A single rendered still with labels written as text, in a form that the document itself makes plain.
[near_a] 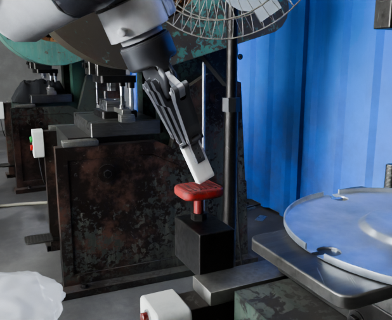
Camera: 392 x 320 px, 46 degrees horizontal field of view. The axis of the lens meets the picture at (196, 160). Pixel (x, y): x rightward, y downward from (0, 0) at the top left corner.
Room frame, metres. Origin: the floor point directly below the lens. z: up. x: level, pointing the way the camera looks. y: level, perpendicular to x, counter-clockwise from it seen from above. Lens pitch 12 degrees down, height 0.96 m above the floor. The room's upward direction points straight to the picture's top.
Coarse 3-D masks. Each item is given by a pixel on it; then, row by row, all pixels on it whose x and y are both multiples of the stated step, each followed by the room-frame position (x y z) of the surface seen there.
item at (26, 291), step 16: (0, 272) 1.61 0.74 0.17; (16, 272) 1.63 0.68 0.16; (32, 272) 1.65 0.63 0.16; (0, 288) 1.46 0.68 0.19; (16, 288) 1.48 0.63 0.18; (32, 288) 1.51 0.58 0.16; (48, 288) 1.57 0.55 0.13; (0, 304) 1.39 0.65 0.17; (16, 304) 1.38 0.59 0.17; (32, 304) 1.42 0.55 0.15; (48, 304) 1.47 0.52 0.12
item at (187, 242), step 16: (176, 224) 0.71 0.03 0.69; (192, 224) 0.68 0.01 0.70; (208, 224) 0.68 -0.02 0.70; (224, 224) 0.68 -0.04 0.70; (176, 240) 0.72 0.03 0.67; (192, 240) 0.66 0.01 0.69; (208, 240) 0.64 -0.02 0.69; (224, 240) 0.65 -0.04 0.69; (176, 256) 0.72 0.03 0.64; (192, 256) 0.66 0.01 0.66; (208, 256) 0.64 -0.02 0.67; (224, 256) 0.65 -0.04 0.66; (208, 272) 0.64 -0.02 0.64
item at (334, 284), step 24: (264, 240) 0.43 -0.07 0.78; (288, 240) 0.43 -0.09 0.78; (288, 264) 0.38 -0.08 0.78; (312, 264) 0.38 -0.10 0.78; (312, 288) 0.35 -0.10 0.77; (336, 288) 0.33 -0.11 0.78; (360, 288) 0.33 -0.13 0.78; (384, 288) 0.33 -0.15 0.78; (360, 312) 0.46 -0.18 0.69; (384, 312) 0.43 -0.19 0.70
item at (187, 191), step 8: (184, 184) 0.72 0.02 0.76; (192, 184) 0.71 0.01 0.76; (200, 184) 0.72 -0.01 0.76; (208, 184) 0.72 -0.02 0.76; (216, 184) 0.71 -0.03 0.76; (176, 192) 0.70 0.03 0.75; (184, 192) 0.68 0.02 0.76; (192, 192) 0.67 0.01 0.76; (200, 192) 0.68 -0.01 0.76; (208, 192) 0.68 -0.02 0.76; (216, 192) 0.69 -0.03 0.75; (192, 200) 0.67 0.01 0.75; (200, 200) 0.70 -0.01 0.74; (200, 208) 0.70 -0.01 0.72
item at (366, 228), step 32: (320, 192) 0.58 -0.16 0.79; (352, 192) 0.59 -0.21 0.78; (384, 192) 0.60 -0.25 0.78; (288, 224) 0.47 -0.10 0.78; (320, 224) 0.47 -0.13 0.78; (352, 224) 0.47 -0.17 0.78; (384, 224) 0.46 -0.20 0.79; (320, 256) 0.39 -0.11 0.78; (352, 256) 0.39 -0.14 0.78; (384, 256) 0.39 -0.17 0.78
